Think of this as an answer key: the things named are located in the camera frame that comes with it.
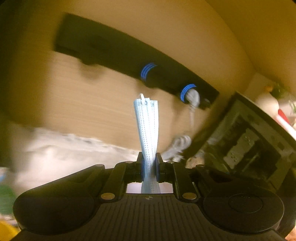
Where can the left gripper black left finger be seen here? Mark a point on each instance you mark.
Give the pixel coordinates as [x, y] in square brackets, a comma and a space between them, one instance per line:
[121, 175]

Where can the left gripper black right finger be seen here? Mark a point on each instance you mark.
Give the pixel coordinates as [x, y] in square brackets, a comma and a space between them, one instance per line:
[178, 176]

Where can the light blue face mask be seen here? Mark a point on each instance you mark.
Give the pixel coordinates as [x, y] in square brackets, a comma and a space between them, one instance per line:
[147, 116]

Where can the black television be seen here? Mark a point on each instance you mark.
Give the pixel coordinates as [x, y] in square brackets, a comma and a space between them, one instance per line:
[248, 143]

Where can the black wall hook rack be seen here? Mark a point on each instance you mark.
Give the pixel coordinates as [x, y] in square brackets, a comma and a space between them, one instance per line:
[95, 43]

